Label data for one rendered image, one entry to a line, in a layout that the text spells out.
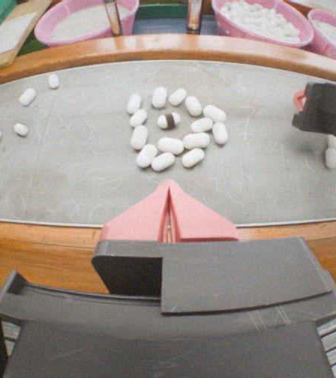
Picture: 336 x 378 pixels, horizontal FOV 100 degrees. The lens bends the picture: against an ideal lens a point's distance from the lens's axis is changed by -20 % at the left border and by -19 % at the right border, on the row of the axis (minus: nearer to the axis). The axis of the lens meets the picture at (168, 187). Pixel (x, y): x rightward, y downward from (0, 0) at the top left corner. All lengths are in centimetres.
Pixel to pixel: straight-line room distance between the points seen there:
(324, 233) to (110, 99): 39
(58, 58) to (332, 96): 45
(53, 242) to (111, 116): 20
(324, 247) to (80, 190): 35
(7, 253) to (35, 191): 10
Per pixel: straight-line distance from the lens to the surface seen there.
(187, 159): 24
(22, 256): 29
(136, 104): 29
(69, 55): 42
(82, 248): 24
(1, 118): 46
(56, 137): 33
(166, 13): 66
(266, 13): 64
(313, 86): 28
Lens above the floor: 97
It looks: 77 degrees down
